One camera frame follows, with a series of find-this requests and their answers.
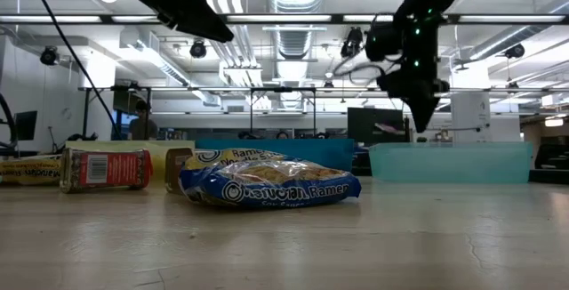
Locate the teal plastic bin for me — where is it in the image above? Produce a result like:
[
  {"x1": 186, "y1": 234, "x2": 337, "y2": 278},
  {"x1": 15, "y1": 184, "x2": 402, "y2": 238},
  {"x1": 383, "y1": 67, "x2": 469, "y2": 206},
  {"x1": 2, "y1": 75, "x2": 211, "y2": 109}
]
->
[{"x1": 367, "y1": 141, "x2": 533, "y2": 185}]

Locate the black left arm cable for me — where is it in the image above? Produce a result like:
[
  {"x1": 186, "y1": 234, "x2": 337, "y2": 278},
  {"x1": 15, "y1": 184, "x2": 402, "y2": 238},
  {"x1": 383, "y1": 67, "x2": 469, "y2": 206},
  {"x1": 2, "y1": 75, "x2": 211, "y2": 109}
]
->
[{"x1": 24, "y1": 0, "x2": 122, "y2": 141}]

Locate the white pillar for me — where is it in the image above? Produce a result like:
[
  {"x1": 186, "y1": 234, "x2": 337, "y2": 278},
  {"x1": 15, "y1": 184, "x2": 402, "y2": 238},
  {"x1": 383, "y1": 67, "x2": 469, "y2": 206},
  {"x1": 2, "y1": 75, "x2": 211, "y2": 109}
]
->
[{"x1": 450, "y1": 92, "x2": 493, "y2": 144}]

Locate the black background table frame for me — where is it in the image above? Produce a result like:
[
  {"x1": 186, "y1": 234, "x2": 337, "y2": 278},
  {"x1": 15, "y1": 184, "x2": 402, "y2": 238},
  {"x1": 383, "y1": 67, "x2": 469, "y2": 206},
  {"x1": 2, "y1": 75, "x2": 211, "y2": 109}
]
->
[{"x1": 78, "y1": 85, "x2": 319, "y2": 142}]

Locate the blue lit screen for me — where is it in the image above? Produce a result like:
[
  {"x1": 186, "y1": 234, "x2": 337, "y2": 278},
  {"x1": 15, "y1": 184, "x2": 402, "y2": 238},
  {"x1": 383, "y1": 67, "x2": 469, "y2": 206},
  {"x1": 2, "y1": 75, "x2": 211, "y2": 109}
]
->
[{"x1": 110, "y1": 110, "x2": 134, "y2": 141}]

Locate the black computer monitor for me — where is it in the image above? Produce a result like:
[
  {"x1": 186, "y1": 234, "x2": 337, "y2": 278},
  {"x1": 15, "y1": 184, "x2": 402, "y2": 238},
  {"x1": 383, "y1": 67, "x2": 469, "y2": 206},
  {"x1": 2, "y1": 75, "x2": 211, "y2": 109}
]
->
[{"x1": 346, "y1": 107, "x2": 411, "y2": 144}]

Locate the small black monitor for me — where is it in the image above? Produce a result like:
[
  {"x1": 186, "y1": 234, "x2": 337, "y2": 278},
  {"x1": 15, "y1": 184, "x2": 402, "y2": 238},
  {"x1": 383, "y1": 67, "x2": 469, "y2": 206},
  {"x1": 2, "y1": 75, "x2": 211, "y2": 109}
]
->
[{"x1": 12, "y1": 110, "x2": 39, "y2": 142}]

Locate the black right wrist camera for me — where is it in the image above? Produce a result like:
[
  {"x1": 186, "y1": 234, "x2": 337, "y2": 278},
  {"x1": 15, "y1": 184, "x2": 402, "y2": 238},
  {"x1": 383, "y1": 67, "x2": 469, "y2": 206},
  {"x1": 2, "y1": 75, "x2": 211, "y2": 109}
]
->
[{"x1": 364, "y1": 21, "x2": 402, "y2": 63}]

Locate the yellow plastic bin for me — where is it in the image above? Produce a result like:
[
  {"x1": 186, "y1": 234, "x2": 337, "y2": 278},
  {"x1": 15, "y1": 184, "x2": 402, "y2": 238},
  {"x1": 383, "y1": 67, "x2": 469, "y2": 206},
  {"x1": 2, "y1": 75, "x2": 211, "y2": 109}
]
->
[{"x1": 65, "y1": 140, "x2": 196, "y2": 183}]

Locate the red lidded paprika tin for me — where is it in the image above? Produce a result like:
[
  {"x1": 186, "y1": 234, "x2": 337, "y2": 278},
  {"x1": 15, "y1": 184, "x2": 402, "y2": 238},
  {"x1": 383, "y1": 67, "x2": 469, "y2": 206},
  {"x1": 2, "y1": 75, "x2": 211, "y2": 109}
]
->
[
  {"x1": 164, "y1": 147, "x2": 196, "y2": 195},
  {"x1": 59, "y1": 147, "x2": 155, "y2": 194}
]

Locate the blue soy sauce ramen packet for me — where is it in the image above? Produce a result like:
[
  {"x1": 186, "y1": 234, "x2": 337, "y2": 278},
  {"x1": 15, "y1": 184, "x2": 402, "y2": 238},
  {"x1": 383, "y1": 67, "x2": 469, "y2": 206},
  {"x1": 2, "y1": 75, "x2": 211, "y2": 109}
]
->
[{"x1": 179, "y1": 147, "x2": 363, "y2": 210}]

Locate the blue plastic bin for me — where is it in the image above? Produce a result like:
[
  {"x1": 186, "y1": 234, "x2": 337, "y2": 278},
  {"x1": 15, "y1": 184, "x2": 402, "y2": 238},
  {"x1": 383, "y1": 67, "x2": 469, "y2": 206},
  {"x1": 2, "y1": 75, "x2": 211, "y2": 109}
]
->
[{"x1": 194, "y1": 138, "x2": 356, "y2": 174}]

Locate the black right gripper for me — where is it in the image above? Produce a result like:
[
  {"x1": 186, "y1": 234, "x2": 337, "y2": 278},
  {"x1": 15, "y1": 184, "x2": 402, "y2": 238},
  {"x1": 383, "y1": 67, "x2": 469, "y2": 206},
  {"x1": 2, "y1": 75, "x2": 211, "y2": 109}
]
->
[{"x1": 376, "y1": 65, "x2": 451, "y2": 134}]

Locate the yellow ramen packet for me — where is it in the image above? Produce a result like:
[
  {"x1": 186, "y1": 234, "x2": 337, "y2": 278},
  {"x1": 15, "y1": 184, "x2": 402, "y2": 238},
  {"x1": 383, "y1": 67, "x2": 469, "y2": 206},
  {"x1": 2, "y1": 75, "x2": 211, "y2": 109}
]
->
[{"x1": 0, "y1": 155, "x2": 63, "y2": 188}]

